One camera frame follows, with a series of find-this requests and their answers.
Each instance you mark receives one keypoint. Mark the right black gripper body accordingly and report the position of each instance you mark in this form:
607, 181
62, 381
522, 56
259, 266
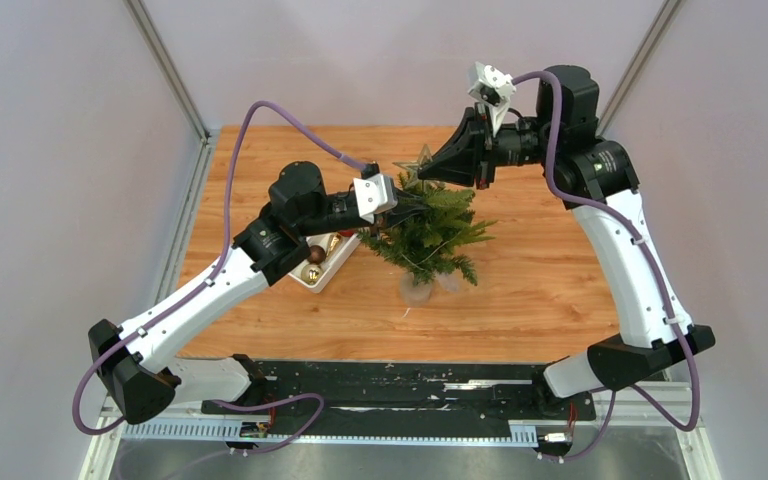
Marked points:
504, 150

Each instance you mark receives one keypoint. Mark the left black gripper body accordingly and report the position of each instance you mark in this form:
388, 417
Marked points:
381, 220

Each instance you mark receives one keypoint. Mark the silver star ornament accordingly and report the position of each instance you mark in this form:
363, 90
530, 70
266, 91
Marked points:
408, 171

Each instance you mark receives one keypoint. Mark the small green christmas tree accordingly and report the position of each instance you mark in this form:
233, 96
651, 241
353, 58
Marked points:
431, 243

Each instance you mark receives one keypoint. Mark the clear battery box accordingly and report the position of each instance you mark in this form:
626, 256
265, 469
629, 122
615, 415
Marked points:
449, 282

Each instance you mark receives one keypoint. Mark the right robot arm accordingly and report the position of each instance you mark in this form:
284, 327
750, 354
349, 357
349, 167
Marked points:
596, 181

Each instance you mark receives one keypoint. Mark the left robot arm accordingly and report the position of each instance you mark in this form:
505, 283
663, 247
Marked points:
138, 361

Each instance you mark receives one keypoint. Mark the white ornament tray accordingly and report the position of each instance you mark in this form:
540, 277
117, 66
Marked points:
338, 247

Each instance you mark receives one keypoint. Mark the dark brown ball ornament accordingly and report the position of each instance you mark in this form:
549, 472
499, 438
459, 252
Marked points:
317, 254

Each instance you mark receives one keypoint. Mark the gold ball ornament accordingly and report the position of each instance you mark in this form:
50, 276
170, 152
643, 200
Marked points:
311, 274

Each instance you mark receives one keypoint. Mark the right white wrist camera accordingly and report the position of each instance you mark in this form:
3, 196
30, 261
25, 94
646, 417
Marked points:
492, 88

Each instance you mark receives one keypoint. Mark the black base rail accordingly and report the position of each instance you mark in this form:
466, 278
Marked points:
391, 399

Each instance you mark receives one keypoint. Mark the left aluminium frame post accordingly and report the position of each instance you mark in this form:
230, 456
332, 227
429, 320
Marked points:
152, 37

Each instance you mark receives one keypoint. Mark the aluminium frame post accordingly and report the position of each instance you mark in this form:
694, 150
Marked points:
152, 37
653, 36

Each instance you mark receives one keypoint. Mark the right aluminium frame post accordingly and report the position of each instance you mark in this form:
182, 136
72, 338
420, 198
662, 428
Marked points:
653, 36

